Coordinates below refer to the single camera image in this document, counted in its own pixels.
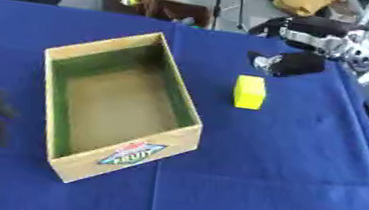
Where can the yellow bag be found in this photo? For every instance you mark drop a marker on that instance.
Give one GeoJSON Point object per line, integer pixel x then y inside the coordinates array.
{"type": "Point", "coordinates": [303, 1]}

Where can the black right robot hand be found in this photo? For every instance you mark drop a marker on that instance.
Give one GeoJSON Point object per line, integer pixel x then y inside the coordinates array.
{"type": "Point", "coordinates": [303, 32]}

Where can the black tripod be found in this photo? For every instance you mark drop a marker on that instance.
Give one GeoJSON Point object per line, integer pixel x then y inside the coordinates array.
{"type": "Point", "coordinates": [221, 4]}

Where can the yellow rectangular block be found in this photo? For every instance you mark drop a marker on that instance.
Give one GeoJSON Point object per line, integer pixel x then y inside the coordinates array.
{"type": "Point", "coordinates": [249, 92]}

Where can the tan cardboard box green inside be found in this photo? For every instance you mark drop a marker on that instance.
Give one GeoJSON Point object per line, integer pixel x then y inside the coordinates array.
{"type": "Point", "coordinates": [120, 102]}

